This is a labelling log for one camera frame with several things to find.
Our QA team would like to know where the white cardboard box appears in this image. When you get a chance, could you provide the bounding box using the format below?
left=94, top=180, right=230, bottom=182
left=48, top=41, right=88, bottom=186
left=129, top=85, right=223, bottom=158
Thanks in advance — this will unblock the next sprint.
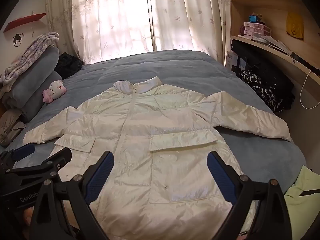
left=225, top=51, right=242, bottom=72

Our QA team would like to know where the beige pillow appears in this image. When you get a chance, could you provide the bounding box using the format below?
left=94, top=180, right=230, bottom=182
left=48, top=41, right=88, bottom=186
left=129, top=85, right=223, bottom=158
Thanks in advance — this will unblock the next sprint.
left=0, top=109, right=27, bottom=147

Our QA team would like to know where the pink white cat plush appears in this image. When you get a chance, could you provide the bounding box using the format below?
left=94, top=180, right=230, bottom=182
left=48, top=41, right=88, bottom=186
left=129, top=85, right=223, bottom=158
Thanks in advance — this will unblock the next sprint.
left=42, top=79, right=67, bottom=103

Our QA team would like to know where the floral sheer curtain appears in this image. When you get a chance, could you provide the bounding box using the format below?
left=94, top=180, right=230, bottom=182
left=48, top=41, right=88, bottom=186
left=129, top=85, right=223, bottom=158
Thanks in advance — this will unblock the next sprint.
left=46, top=0, right=154, bottom=64
left=147, top=0, right=232, bottom=63

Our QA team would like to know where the grey-blue pillow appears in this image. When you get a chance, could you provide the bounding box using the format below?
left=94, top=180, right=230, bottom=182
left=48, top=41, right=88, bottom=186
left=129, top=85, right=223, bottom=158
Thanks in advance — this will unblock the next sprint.
left=19, top=70, right=63, bottom=123

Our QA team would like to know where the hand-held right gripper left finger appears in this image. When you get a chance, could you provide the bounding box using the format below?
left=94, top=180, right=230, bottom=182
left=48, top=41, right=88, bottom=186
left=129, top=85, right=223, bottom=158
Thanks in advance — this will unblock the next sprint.
left=30, top=151, right=115, bottom=240

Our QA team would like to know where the red wall shelf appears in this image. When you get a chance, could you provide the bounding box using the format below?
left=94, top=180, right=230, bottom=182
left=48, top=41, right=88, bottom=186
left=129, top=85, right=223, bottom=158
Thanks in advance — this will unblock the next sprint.
left=3, top=12, right=47, bottom=33

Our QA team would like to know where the curved wooden desk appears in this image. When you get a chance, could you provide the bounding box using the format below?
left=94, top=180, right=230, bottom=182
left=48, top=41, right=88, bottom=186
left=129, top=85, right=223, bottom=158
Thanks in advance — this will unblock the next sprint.
left=230, top=35, right=320, bottom=100

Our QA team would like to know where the purple floral folded blanket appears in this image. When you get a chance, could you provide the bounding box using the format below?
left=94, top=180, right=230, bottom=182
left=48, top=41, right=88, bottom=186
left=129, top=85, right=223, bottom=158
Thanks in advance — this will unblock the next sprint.
left=0, top=32, right=60, bottom=83

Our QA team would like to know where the long black bar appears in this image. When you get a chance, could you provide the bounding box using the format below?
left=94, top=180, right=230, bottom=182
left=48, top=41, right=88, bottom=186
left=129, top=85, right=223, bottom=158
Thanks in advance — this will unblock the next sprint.
left=291, top=52, right=320, bottom=77

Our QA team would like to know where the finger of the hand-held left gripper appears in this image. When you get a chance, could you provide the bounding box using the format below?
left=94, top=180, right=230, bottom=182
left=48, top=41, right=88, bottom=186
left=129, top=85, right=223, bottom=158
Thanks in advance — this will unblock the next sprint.
left=6, top=147, right=73, bottom=178
left=0, top=143, right=35, bottom=167

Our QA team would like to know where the pink cloth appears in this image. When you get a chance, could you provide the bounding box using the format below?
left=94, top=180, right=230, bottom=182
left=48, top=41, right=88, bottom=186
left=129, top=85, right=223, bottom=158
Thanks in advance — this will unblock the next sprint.
left=23, top=206, right=37, bottom=229

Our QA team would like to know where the grey-blue rolled blanket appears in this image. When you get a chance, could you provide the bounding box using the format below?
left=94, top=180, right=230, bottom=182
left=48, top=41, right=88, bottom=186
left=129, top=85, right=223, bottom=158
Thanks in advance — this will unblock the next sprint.
left=10, top=46, right=60, bottom=105

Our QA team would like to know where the light green garment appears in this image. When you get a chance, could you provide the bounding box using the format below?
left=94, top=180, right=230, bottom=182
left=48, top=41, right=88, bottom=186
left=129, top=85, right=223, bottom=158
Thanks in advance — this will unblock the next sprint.
left=284, top=165, right=320, bottom=240

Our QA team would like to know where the white cable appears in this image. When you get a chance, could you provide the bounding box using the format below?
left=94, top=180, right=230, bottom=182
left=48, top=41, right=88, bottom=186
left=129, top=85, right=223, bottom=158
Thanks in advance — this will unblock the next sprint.
left=301, top=70, right=317, bottom=110

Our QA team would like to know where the white puffer jacket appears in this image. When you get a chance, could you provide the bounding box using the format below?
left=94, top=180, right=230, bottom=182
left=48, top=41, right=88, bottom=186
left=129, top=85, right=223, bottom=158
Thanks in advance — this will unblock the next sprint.
left=22, top=76, right=292, bottom=233

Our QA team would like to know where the black white patterned cloth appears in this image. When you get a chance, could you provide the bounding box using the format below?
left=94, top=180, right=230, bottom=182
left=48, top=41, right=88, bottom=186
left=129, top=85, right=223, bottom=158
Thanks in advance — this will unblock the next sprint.
left=241, top=70, right=284, bottom=113

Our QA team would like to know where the pink drawer organiser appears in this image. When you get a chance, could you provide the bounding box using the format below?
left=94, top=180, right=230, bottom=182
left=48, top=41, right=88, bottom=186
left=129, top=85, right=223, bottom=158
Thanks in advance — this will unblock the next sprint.
left=244, top=21, right=272, bottom=39

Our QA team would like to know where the black bag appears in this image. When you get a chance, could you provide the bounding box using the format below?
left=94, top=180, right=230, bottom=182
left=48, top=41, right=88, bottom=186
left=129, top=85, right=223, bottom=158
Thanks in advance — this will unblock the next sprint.
left=231, top=41, right=294, bottom=110

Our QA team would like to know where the black knitted cloth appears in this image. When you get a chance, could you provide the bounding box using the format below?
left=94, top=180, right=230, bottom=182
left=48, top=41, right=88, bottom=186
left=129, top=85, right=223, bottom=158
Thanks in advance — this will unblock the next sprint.
left=54, top=52, right=84, bottom=79

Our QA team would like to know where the pile of papers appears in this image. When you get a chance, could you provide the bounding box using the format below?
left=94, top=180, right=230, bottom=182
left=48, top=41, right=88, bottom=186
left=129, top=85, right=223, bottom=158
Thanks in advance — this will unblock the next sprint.
left=260, top=35, right=292, bottom=53

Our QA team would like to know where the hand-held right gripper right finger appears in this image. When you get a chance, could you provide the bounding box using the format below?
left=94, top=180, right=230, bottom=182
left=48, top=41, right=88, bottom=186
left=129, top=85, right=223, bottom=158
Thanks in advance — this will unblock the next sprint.
left=206, top=151, right=293, bottom=240

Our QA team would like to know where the black face wall sticker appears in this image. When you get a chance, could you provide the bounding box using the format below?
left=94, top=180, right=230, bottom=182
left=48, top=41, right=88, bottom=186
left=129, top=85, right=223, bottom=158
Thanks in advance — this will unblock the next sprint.
left=13, top=32, right=24, bottom=47

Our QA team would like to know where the grey-blue fleece bed blanket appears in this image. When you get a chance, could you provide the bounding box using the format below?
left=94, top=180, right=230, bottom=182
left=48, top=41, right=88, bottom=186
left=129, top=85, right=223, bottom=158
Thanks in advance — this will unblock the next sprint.
left=5, top=49, right=307, bottom=195

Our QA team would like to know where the yellow cloth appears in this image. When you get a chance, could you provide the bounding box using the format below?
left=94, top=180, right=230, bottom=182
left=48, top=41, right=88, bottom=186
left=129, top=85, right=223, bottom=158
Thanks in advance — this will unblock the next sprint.
left=286, top=12, right=305, bottom=41

